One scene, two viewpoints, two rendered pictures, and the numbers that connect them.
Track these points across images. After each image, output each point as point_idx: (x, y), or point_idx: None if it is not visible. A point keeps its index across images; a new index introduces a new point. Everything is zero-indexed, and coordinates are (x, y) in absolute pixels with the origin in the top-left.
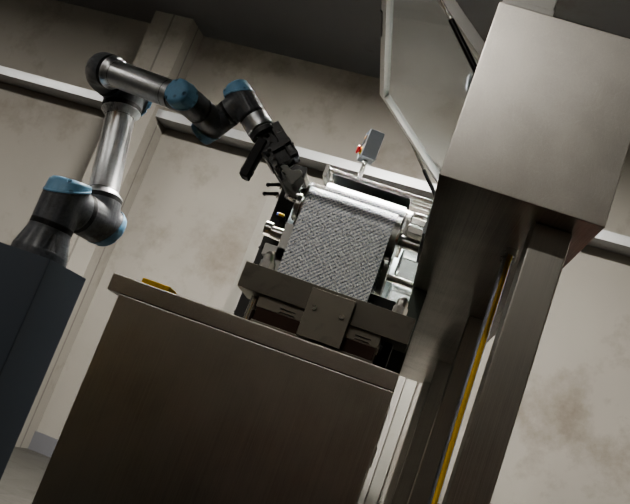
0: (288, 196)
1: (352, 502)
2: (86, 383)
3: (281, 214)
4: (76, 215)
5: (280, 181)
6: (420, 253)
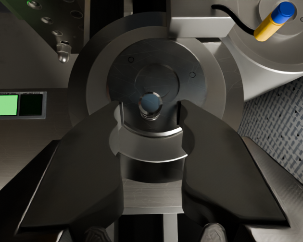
0: (140, 97)
1: None
2: None
3: (260, 26)
4: None
5: (184, 165)
6: None
